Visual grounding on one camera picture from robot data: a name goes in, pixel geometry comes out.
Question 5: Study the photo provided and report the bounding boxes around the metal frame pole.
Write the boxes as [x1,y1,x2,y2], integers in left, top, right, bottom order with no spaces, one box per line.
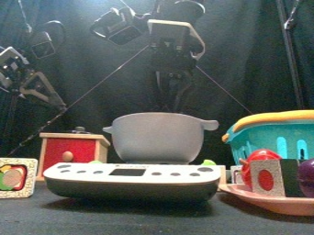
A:
[276,0,307,110]

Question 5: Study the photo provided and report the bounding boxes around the red wooden drawer box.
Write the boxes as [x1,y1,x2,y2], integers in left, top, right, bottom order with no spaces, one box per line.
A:
[38,131,113,182]

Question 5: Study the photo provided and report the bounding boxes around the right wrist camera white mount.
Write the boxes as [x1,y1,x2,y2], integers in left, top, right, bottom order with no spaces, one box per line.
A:
[146,19,206,61]

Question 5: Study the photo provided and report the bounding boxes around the red toy tomato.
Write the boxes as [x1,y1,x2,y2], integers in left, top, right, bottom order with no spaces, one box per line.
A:
[240,149,284,191]

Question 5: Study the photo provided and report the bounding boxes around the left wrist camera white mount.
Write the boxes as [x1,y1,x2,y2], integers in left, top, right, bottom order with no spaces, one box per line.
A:
[0,46,31,76]

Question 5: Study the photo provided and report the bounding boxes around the thin diagonal frame rod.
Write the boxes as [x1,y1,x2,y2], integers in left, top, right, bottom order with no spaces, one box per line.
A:
[9,45,152,157]
[196,65,254,115]

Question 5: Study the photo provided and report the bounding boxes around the pink plate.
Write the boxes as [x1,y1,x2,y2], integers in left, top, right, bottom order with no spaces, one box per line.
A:
[218,183,314,218]

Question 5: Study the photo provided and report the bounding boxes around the patterned picture block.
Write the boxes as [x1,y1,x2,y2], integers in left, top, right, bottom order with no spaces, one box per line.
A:
[0,157,39,199]

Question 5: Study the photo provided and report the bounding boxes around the small white block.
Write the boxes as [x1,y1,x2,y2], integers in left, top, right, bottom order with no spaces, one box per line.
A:
[230,164,246,185]

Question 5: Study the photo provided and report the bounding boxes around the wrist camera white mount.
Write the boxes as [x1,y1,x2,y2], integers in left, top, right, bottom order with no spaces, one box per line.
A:
[0,46,31,76]
[146,19,206,61]

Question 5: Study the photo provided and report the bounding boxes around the purple toy eggplant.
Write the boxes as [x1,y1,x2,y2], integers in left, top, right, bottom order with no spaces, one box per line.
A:
[297,157,314,198]

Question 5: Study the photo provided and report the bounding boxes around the cube with red oval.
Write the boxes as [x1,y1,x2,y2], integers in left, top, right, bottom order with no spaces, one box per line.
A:
[249,158,307,198]

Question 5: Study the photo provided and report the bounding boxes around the teal basket yellow rim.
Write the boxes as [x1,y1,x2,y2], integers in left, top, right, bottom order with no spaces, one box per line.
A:
[221,109,314,168]

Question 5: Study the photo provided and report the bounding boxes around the grey toy pot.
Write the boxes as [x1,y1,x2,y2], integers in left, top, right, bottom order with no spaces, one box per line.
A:
[102,111,221,165]

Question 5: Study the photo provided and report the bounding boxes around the small dark round knob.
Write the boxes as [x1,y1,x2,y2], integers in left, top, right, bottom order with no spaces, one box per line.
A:
[70,126,91,135]

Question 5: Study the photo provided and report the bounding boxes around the white toy stove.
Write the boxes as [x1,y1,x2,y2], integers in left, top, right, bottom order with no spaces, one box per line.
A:
[42,162,222,204]

